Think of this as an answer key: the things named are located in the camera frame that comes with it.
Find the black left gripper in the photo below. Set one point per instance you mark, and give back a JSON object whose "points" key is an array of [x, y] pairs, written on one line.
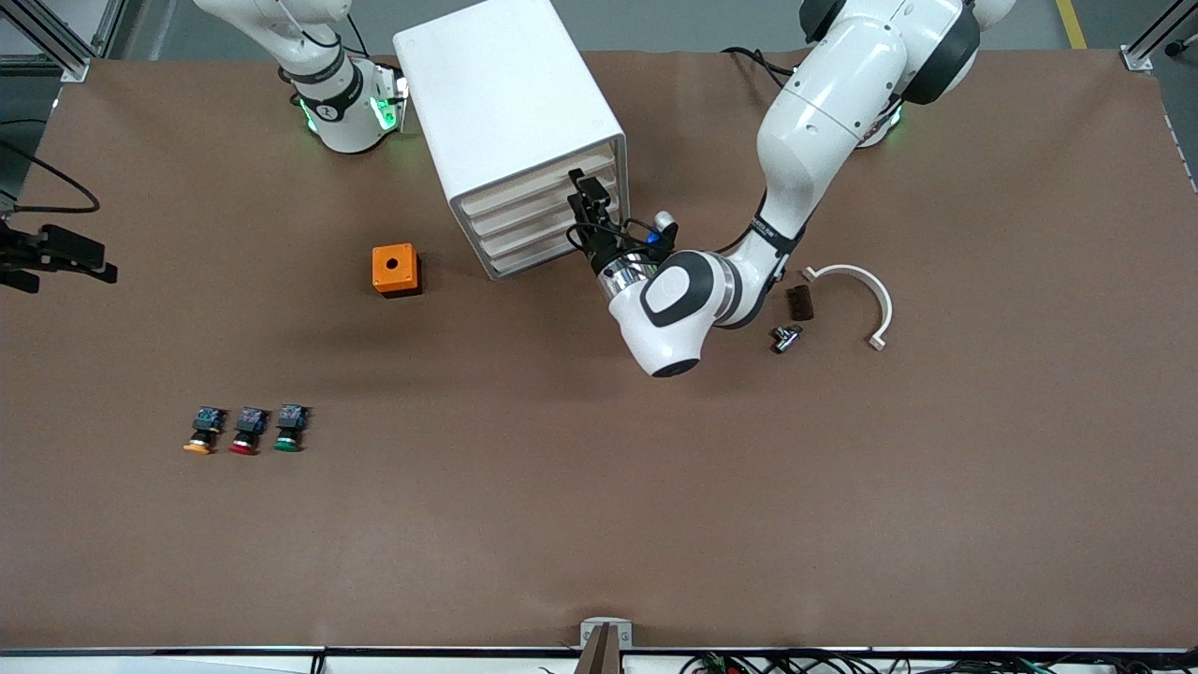
{"points": [[602, 249]]}

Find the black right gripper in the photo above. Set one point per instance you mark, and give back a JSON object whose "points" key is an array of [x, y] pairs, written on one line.
{"points": [[28, 252]]}

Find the yellow push button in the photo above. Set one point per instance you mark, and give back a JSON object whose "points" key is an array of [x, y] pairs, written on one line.
{"points": [[204, 426]]}

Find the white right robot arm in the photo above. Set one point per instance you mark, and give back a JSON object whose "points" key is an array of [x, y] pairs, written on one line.
{"points": [[346, 122]]}

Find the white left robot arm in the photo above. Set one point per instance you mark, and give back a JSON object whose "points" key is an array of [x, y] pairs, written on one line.
{"points": [[824, 112]]}

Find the red push button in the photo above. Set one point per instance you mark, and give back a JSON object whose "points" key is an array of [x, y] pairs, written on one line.
{"points": [[248, 426]]}

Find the green push button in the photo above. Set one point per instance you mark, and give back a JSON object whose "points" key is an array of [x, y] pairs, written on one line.
{"points": [[290, 426]]}

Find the orange box with hole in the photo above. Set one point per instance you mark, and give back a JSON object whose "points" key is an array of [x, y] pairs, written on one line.
{"points": [[393, 267]]}

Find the green-lit base connector box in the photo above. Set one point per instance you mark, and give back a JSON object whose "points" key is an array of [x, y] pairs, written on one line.
{"points": [[388, 108]]}

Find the brown terminal block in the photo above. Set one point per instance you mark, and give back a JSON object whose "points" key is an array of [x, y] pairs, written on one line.
{"points": [[801, 303]]}

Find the small silver purple connector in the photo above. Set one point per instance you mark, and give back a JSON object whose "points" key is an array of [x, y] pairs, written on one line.
{"points": [[786, 341]]}

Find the aluminium frame profile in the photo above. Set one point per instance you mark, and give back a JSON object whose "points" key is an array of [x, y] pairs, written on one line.
{"points": [[70, 64], [1137, 58]]}

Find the grey metal bracket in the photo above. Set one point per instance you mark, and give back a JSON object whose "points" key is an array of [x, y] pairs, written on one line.
{"points": [[606, 655]]}

